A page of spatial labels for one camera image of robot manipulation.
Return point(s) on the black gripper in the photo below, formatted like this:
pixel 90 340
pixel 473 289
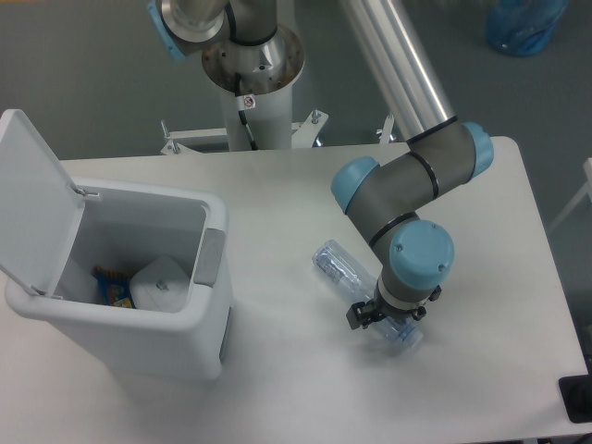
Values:
pixel 364 314

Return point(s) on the clear crushed plastic bottle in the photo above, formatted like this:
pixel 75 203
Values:
pixel 354 284

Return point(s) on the white plastic wrapper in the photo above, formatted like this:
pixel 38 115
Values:
pixel 162 286

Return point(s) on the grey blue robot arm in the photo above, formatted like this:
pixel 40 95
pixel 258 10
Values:
pixel 381 200

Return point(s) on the white plastic trash can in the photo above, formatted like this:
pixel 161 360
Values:
pixel 128 228

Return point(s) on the white trash can lid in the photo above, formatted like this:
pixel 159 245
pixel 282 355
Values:
pixel 41 207

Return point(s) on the black device at table edge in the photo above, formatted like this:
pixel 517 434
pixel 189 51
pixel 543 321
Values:
pixel 576 396

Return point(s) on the white furniture leg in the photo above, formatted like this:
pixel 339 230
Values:
pixel 583 193

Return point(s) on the blue orange snack packet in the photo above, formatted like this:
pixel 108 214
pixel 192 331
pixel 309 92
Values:
pixel 115 287

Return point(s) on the blue plastic bag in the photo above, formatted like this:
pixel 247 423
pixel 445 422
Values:
pixel 523 28

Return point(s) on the white pedestal base frame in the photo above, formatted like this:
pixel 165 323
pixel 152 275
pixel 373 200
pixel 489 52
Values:
pixel 304 134

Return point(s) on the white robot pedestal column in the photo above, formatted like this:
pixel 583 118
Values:
pixel 255 84

